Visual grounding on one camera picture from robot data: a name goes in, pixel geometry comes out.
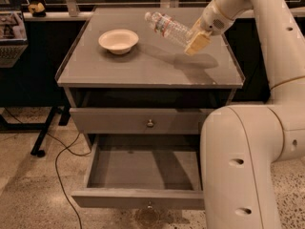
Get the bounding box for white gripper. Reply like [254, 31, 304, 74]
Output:
[184, 5, 234, 55]

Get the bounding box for clear plastic water bottle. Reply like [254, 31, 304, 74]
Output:
[144, 11, 193, 48]

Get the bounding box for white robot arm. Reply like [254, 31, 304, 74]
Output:
[192, 0, 305, 229]

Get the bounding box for grey drawer cabinet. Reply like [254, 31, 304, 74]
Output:
[57, 9, 244, 145]

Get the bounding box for round top drawer knob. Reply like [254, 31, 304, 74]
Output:
[147, 119, 154, 128]

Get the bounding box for round drawer knob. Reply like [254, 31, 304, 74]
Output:
[147, 119, 154, 128]
[147, 201, 153, 209]

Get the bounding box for grey top drawer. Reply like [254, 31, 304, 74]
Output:
[70, 108, 212, 135]

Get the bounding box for grey open middle drawer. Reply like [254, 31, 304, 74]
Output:
[71, 135, 204, 210]

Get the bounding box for round middle drawer knob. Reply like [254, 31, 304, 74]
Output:
[147, 201, 153, 209]

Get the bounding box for metal window railing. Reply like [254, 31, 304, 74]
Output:
[18, 0, 305, 21]

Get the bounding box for white paper bowl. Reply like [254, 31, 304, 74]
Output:
[98, 30, 139, 55]

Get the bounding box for yellow black small object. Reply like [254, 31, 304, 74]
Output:
[28, 1, 46, 17]

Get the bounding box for open laptop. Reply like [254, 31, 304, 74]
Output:
[0, 8, 28, 68]

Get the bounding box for black desk frame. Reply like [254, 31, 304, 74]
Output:
[0, 106, 71, 157]

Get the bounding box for black floor cable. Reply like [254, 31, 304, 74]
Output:
[3, 107, 92, 229]

